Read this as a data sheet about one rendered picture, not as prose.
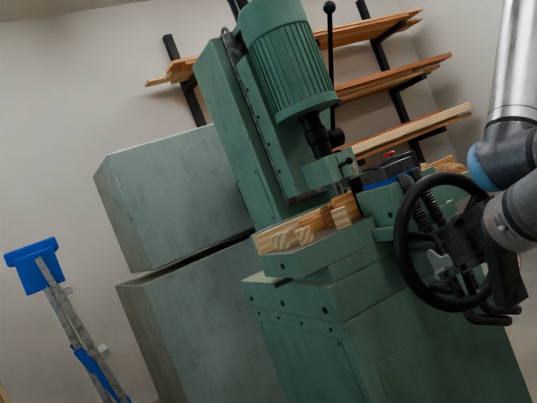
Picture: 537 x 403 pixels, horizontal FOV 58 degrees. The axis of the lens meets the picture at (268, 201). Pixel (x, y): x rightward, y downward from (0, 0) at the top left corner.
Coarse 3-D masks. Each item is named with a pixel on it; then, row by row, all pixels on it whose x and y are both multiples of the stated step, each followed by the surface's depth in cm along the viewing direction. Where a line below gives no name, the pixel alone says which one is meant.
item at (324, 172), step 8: (344, 152) 127; (320, 160) 126; (328, 160) 124; (336, 160) 125; (344, 160) 126; (304, 168) 134; (312, 168) 131; (320, 168) 127; (328, 168) 124; (336, 168) 125; (344, 168) 126; (304, 176) 136; (312, 176) 132; (320, 176) 128; (328, 176) 125; (336, 176) 125; (344, 176) 126; (312, 184) 134; (320, 184) 130; (328, 184) 127; (336, 184) 129
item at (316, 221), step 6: (450, 156) 146; (438, 162) 144; (444, 162) 145; (450, 162) 146; (312, 216) 125; (318, 216) 126; (300, 222) 125; (306, 222) 124; (312, 222) 125; (318, 222) 125; (312, 228) 125; (318, 228) 125
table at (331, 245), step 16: (448, 192) 124; (464, 192) 126; (448, 208) 111; (352, 224) 112; (368, 224) 113; (416, 224) 107; (320, 240) 108; (336, 240) 109; (352, 240) 111; (368, 240) 112; (384, 240) 110; (272, 256) 114; (288, 256) 106; (304, 256) 105; (320, 256) 107; (336, 256) 109; (272, 272) 118; (288, 272) 110; (304, 272) 105
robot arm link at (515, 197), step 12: (528, 180) 64; (504, 192) 69; (516, 192) 65; (528, 192) 63; (504, 204) 67; (516, 204) 65; (528, 204) 63; (504, 216) 67; (516, 216) 65; (528, 216) 64; (516, 228) 66; (528, 228) 65
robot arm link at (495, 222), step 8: (496, 200) 70; (488, 208) 71; (496, 208) 69; (488, 216) 70; (496, 216) 69; (488, 224) 70; (496, 224) 69; (504, 224) 68; (488, 232) 70; (496, 232) 69; (504, 232) 68; (512, 232) 67; (496, 240) 70; (504, 240) 69; (512, 240) 68; (520, 240) 67; (528, 240) 66; (512, 248) 69; (520, 248) 69; (528, 248) 69
